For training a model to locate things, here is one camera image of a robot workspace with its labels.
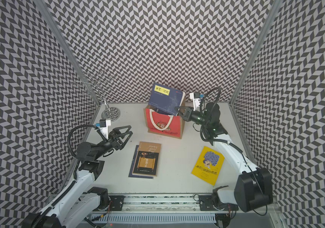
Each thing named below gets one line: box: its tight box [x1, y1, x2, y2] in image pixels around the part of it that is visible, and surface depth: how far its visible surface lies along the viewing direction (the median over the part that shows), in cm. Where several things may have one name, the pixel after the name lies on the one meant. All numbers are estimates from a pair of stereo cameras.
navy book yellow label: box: [147, 82, 186, 116], surface depth 75 cm
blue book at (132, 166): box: [128, 144, 154, 180], surface depth 82 cm
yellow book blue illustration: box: [191, 145, 225, 187], surface depth 86 cm
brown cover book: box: [132, 141, 162, 177], surface depth 86 cm
